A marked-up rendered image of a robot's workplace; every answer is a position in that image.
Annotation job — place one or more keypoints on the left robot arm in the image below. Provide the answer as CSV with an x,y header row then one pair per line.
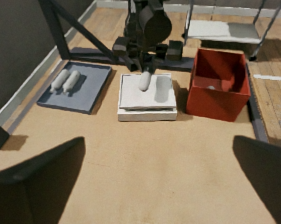
x,y
148,14

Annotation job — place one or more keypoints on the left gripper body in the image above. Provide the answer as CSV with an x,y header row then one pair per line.
x,y
174,49

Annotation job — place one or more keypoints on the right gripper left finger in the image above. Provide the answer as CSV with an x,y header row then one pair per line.
x,y
37,190

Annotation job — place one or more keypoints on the grey gas cylinder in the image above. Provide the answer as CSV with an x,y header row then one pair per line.
x,y
68,86
145,78
58,82

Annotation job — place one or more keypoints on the red open box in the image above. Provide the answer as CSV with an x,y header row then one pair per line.
x,y
226,72

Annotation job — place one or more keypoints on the white digital weighing scale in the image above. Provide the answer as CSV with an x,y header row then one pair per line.
x,y
157,103

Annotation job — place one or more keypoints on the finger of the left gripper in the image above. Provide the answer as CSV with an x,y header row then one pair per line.
x,y
157,61
138,61

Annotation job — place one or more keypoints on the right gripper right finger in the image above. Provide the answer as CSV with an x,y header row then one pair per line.
x,y
261,164

